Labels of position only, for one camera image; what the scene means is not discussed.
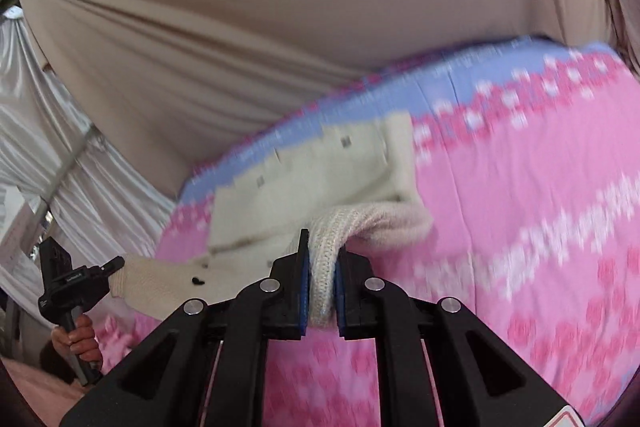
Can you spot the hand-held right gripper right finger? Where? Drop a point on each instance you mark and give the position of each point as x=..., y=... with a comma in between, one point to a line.
x=340, y=302

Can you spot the pink and blue printed blanket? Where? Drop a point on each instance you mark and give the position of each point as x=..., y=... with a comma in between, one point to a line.
x=500, y=227

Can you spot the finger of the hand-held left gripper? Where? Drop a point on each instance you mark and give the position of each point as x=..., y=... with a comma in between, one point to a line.
x=113, y=265

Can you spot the cream knitted sweater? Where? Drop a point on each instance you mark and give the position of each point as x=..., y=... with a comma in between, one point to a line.
x=310, y=187

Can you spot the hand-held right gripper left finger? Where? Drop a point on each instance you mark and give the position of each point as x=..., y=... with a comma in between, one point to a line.
x=301, y=292

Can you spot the beige draped curtain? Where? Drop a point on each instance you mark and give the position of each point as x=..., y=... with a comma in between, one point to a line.
x=300, y=32

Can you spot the person's left hand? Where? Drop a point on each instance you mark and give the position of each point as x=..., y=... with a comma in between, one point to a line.
x=80, y=337

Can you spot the white satin draped curtain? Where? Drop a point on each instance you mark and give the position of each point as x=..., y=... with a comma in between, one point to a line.
x=65, y=167

